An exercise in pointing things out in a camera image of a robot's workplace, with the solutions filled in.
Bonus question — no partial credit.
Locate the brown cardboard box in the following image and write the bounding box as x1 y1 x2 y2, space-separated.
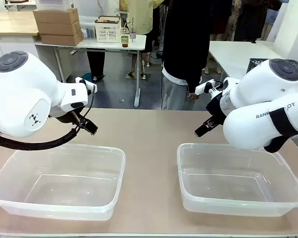
36 20 81 36
39 30 84 47
33 8 80 25

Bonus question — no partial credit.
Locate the person in black trousers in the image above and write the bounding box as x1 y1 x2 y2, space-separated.
86 51 107 83

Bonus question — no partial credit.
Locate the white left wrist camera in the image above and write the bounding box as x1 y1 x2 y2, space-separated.
75 77 98 94

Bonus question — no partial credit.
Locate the person's left forearm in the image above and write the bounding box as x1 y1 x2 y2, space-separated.
186 56 212 94

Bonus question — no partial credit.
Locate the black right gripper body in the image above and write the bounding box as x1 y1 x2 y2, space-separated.
205 95 226 124

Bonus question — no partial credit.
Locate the clear storage box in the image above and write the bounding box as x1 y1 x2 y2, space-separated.
78 16 98 40

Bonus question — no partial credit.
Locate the plastic cup purple drink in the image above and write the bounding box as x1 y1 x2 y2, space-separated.
129 23 138 43

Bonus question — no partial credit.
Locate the thin black camera cable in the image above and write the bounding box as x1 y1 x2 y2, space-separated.
77 83 95 124

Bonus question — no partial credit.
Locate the white folding table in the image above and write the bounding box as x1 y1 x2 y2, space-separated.
34 34 147 109

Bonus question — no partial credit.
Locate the white slotted basket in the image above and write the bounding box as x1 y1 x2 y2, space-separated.
93 15 122 43

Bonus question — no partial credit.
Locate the person in dark clothes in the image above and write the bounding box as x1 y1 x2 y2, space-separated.
232 0 271 43

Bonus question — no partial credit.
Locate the black strap on arm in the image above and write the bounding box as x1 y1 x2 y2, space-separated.
263 107 298 154

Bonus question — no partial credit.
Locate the person in black sweater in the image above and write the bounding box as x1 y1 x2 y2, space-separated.
160 0 233 111

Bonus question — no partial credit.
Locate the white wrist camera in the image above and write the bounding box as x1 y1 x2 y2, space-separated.
75 77 98 94
195 78 224 95

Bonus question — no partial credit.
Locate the light wooden tabletop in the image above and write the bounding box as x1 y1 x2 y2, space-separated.
0 11 40 37

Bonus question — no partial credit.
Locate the black braided cable sleeve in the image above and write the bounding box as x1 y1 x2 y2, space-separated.
0 122 81 151

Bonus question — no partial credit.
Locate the plastic cup brown drink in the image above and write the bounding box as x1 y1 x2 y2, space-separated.
120 27 130 48

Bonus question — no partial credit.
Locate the black plastic crate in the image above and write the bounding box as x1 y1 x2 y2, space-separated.
245 58 298 91

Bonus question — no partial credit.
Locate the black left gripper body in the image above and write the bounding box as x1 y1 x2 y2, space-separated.
48 109 81 125

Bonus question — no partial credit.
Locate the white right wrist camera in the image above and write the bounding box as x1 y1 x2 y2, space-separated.
195 78 224 95

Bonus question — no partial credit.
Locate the white side table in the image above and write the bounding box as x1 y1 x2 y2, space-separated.
208 41 292 83

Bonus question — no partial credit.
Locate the clear plastic bin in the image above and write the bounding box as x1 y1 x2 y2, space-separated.
0 143 127 221
176 142 298 218

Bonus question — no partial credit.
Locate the person in yellow jacket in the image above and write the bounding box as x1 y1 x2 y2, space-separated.
127 0 165 80

